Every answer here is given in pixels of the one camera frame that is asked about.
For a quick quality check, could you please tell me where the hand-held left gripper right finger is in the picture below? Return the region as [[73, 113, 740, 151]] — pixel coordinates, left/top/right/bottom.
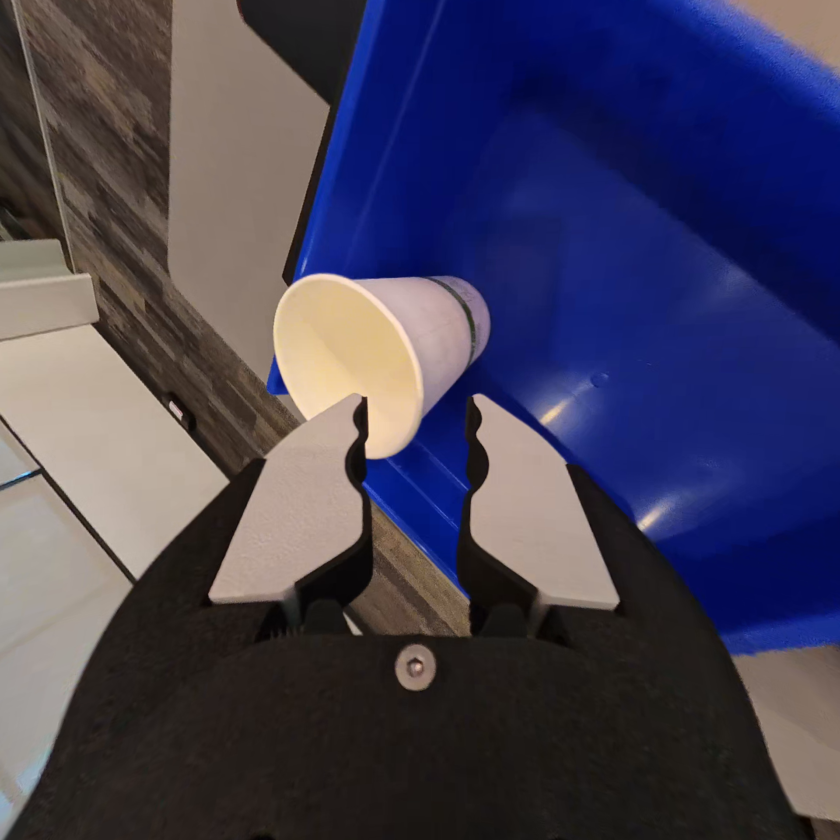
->
[[460, 394, 622, 637]]

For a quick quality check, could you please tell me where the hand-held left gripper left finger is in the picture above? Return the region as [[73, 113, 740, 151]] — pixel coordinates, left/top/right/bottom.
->
[[208, 394, 372, 631]]

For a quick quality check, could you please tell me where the white paper cup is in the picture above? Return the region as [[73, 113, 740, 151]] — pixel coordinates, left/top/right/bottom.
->
[[272, 273, 493, 460]]

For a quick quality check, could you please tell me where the blue plastic bin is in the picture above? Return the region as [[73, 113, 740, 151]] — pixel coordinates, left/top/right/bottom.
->
[[269, 0, 840, 657]]

